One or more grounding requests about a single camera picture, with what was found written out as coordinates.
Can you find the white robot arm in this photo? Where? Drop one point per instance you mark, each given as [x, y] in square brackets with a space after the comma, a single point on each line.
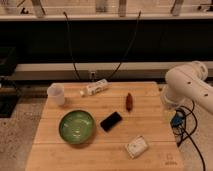
[187, 81]

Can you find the white tube bottle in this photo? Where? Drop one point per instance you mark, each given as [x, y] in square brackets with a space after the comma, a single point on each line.
[94, 88]

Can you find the brown sausage toy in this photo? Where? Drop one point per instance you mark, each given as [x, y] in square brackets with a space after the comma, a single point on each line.
[129, 102]

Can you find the green bowl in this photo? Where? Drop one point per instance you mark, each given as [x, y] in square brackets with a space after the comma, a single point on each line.
[76, 127]

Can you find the blue connector plug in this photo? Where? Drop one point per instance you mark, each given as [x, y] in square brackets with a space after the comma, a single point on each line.
[177, 120]

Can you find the black box at left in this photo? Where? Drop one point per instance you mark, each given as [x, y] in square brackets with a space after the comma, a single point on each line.
[8, 64]

